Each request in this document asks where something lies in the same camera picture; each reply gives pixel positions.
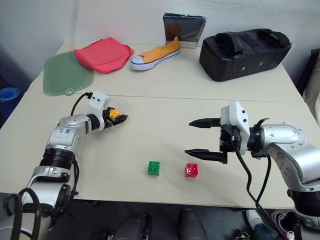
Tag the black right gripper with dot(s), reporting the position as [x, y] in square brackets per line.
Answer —
[228, 142]

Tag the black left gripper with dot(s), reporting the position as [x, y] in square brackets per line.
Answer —
[109, 121]

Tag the yellow toy brick cube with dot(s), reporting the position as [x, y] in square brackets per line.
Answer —
[114, 113]

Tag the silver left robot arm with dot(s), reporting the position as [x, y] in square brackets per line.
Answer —
[60, 140]

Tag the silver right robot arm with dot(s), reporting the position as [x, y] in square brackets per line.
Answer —
[287, 142]

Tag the red toy brick cube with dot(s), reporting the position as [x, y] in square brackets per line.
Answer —
[192, 170]

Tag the green toy brick cube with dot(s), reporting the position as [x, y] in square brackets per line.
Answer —
[153, 168]

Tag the red folded cloth bag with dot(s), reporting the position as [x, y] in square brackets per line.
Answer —
[103, 55]

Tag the green translucent silicone mat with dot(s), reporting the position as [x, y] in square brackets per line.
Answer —
[66, 75]

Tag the yellow canvas sneaker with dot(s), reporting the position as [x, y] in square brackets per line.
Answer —
[155, 56]

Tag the black padded carry bag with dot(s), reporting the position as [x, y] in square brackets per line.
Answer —
[245, 57]

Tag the white sneaker on foot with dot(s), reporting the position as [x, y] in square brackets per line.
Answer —
[253, 220]

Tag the dark rounded shape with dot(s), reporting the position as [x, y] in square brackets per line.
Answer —
[133, 226]

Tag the blue jeans leg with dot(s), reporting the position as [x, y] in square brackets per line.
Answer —
[266, 232]

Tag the silver foil pouch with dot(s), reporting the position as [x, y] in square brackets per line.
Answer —
[187, 27]

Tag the blue round container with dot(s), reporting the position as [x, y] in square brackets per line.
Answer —
[8, 94]

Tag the grey pink sneaker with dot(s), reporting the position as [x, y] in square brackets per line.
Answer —
[283, 222]

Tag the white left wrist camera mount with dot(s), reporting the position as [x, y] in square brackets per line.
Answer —
[98, 101]

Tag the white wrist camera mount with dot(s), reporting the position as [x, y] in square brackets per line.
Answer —
[98, 101]
[237, 117]

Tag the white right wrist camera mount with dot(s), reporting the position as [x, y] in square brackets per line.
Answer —
[237, 117]

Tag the dark chair frame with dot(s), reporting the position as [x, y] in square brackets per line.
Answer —
[308, 70]

